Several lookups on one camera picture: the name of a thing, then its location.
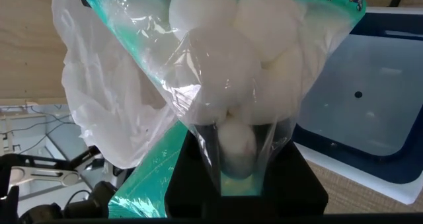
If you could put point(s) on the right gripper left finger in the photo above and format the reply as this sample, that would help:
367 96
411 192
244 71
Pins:
191 187

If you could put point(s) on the teal cotton ball pack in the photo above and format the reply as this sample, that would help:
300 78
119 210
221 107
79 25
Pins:
228 62

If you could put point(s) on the white plastic shopping bag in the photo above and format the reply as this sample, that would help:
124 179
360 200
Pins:
102 95

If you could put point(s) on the wooden counter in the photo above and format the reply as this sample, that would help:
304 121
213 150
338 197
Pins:
29 45

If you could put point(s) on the blue plastic bin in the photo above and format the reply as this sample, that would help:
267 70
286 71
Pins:
367 95

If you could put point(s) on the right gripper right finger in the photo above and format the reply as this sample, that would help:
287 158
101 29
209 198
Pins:
294 187

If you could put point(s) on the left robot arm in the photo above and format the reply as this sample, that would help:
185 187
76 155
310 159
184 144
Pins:
43 176

